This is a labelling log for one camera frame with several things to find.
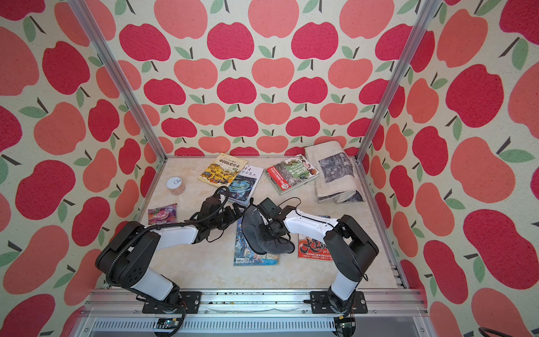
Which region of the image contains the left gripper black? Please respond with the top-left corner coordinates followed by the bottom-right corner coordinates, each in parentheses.
top-left (209, 202), bottom-right (248, 231)

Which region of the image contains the grey microfibre cloth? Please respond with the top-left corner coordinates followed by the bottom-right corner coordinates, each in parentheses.
top-left (241, 205), bottom-right (295, 255)

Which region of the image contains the red manga book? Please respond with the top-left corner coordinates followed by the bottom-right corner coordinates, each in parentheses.
top-left (298, 234), bottom-right (333, 261)

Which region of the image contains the blue sunflower magazine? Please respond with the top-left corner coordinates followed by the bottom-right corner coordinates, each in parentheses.
top-left (233, 219), bottom-right (279, 266)

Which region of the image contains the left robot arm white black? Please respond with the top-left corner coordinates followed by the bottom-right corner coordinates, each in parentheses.
top-left (95, 197), bottom-right (246, 306)

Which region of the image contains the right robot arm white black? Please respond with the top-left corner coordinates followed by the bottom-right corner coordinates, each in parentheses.
top-left (253, 206), bottom-right (379, 314)

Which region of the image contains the blue science book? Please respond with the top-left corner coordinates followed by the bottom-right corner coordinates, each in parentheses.
top-left (228, 164), bottom-right (264, 206)

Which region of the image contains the yellow picture book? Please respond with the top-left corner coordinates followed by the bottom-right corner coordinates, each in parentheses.
top-left (198, 153), bottom-right (248, 187)

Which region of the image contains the red green book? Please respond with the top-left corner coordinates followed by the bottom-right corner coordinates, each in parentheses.
top-left (264, 154), bottom-right (319, 195)

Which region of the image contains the purple candy bag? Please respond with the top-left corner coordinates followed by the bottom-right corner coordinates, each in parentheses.
top-left (148, 204), bottom-right (177, 226)

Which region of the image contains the white round tape roll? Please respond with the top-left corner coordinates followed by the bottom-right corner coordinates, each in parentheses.
top-left (166, 177), bottom-right (186, 196)

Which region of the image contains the folded newspaper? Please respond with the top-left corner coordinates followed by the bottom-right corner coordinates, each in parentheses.
top-left (305, 140), bottom-right (364, 204)

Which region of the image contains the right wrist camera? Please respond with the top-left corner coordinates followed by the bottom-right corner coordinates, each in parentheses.
top-left (257, 197), bottom-right (282, 220)

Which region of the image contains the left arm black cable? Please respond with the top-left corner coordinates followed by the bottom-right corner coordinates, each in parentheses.
top-left (104, 185), bottom-right (230, 287)

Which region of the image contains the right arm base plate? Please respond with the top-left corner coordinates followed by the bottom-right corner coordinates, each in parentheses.
top-left (304, 291), bottom-right (369, 315)

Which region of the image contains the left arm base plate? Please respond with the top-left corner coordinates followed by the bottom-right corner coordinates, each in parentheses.
top-left (142, 291), bottom-right (202, 315)

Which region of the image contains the aluminium front rail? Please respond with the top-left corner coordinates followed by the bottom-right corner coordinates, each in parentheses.
top-left (68, 289), bottom-right (435, 336)

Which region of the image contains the left aluminium frame post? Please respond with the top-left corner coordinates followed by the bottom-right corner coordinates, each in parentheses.
top-left (67, 1), bottom-right (167, 163)

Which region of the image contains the aluminium frame post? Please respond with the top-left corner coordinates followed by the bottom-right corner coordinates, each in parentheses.
top-left (355, 0), bottom-right (442, 164)
top-left (67, 1), bottom-right (167, 163)

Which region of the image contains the right aluminium frame post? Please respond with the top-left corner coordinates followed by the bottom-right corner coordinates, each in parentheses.
top-left (355, 0), bottom-right (442, 164)

